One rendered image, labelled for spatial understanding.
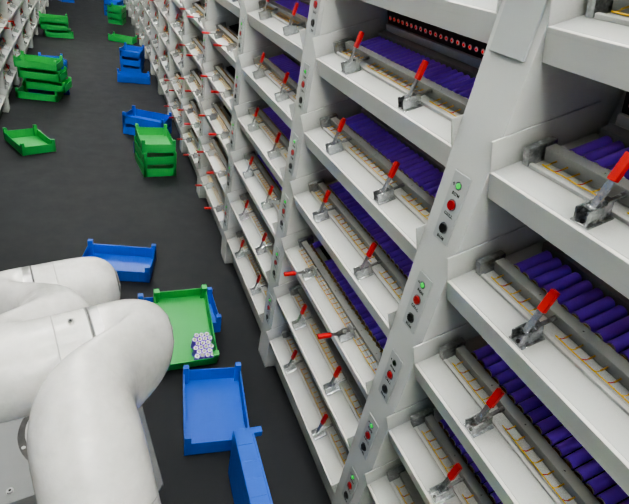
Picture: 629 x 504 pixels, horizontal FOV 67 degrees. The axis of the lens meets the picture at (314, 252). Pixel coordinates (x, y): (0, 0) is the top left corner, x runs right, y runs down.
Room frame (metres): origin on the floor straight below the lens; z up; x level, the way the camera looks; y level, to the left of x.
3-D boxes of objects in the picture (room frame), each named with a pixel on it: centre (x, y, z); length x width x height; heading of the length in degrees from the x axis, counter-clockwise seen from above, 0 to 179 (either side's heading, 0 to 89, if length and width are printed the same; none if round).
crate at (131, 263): (1.73, 0.86, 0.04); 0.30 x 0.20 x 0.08; 103
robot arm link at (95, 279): (0.67, 0.43, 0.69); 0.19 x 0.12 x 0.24; 128
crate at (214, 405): (1.05, 0.22, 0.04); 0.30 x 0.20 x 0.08; 20
